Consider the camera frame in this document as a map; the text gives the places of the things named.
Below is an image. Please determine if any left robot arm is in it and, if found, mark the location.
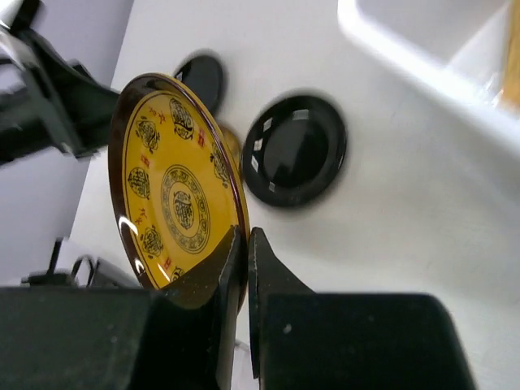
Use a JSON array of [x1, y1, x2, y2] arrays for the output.
[[1, 1, 119, 164]]

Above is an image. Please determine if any yellow patterned plate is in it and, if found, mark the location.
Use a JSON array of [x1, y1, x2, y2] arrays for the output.
[[107, 73, 250, 289], [219, 124, 241, 175]]

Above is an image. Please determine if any white plastic bin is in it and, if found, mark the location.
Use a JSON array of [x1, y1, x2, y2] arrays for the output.
[[337, 1, 519, 154]]

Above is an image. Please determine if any square yellow woven plate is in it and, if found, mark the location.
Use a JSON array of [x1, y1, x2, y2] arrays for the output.
[[502, 0, 519, 108]]

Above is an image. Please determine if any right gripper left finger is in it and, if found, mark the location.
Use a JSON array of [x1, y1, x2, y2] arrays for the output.
[[1, 227, 243, 389]]

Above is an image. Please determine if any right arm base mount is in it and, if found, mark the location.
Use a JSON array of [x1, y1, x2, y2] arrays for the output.
[[20, 238, 141, 288]]

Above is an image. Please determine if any black plate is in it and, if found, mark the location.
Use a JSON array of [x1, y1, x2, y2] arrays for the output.
[[241, 94, 348, 208], [172, 50, 228, 115]]

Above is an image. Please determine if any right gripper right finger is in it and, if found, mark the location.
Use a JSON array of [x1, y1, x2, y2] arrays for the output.
[[248, 227, 475, 389]]

